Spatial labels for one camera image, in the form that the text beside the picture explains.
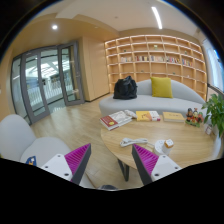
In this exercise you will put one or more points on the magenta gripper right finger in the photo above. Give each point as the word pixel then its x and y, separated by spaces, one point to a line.
pixel 152 167

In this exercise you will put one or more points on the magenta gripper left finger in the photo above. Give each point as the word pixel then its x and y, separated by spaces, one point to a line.
pixel 71 166

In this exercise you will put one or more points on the white charger plug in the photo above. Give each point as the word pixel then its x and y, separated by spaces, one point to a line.
pixel 169 143

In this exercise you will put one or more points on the white round power strip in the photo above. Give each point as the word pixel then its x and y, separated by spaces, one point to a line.
pixel 160 148

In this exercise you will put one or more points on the blue patterned cushion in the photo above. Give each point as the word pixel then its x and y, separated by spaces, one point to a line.
pixel 31 161

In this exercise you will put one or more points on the round wooden coffee table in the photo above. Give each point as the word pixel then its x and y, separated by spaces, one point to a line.
pixel 186 145

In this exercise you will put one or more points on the yellow book with white cover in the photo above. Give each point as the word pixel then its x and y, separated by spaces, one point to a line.
pixel 147 116

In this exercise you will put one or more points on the light grey armchair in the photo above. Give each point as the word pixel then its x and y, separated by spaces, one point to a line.
pixel 18 142

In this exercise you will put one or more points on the red and white book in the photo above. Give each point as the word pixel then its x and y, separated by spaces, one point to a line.
pixel 115 120

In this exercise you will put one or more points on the colourful toy figurines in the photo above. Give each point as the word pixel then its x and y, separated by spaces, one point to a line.
pixel 194 117

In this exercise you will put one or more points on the light grey sofa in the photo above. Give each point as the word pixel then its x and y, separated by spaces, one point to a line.
pixel 183 98

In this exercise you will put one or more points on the mustard yellow cushion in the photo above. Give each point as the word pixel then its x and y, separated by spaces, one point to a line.
pixel 161 87

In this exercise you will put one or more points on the black backpack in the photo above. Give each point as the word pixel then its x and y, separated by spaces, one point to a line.
pixel 125 89

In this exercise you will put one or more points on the green potted plant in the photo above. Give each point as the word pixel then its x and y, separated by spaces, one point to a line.
pixel 215 112

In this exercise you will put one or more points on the grey framed glass doors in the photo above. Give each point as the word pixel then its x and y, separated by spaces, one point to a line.
pixel 45 80

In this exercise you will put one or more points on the wooden wall bookshelf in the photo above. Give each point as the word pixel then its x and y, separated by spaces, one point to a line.
pixel 146 56

